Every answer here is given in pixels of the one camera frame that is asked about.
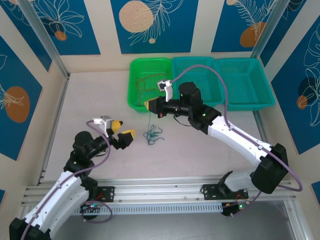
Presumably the thin red wire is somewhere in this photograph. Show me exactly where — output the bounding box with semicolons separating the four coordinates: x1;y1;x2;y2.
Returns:
134;70;169;107

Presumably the teal plastic basket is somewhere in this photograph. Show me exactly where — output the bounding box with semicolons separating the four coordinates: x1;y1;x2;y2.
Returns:
171;56;225;110
216;57;277;112

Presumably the bright green plastic basket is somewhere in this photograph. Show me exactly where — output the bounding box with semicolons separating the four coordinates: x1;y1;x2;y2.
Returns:
126;57;176;114

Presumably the small controller circuit board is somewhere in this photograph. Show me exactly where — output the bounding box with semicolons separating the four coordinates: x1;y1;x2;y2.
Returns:
79;202;102;215
221;202;247;217

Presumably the thin green wire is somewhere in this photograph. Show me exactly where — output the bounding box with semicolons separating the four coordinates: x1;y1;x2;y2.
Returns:
142;126;166;147

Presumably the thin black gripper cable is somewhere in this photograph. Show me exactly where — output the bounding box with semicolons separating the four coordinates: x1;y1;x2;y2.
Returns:
172;116;191;128

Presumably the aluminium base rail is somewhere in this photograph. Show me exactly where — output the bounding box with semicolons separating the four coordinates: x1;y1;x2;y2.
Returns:
21;177;293;208

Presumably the grey slotted cable duct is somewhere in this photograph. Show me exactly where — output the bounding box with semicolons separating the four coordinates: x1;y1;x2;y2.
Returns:
74;202;223;216

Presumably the aluminium frame post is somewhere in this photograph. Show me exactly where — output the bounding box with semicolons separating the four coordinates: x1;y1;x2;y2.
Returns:
18;0;71;79
251;0;286;60

